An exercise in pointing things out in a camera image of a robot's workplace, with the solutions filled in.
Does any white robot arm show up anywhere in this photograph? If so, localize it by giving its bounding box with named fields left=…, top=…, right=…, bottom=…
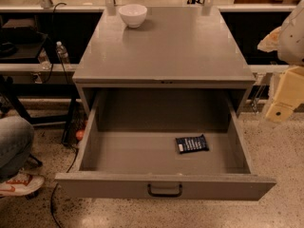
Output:
left=257, top=0, right=304, bottom=123

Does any white and orange sneaker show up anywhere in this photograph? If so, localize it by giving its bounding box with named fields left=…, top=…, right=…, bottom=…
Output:
left=0, top=173, right=45, bottom=197

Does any black drawer handle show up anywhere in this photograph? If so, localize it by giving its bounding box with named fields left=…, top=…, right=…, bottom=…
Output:
left=147, top=184, right=183, bottom=199

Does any clear plastic water bottle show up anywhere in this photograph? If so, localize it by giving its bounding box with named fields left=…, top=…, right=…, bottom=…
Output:
left=56, top=41, right=70, bottom=65

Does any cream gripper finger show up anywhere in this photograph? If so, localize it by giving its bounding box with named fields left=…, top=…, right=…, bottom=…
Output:
left=257, top=27, right=281, bottom=52
left=265, top=66, right=304, bottom=123

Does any black side table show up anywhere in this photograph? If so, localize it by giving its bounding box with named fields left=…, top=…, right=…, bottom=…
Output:
left=0, top=17, right=79, bottom=143

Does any grey open drawer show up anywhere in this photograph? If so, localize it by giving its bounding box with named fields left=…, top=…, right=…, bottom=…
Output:
left=55, top=88, right=276, bottom=200

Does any dark blue snack bar wrapper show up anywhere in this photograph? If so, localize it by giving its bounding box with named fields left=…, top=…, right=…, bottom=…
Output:
left=176, top=135, right=209, bottom=154

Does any white ceramic bowl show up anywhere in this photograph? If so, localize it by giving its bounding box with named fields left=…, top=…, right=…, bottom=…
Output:
left=119, top=4, right=147, bottom=28

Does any person's leg in jeans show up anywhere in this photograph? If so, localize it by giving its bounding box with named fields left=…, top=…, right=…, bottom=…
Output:
left=0, top=116, right=34, bottom=182

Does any black floor cable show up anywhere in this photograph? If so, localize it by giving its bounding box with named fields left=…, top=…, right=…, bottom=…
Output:
left=49, top=147, right=80, bottom=228

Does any grey metal cabinet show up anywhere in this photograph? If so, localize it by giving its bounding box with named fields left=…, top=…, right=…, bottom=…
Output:
left=73, top=7, right=255, bottom=113

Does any orange ball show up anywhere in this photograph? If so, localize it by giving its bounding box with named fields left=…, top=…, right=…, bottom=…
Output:
left=75, top=129, right=85, bottom=141

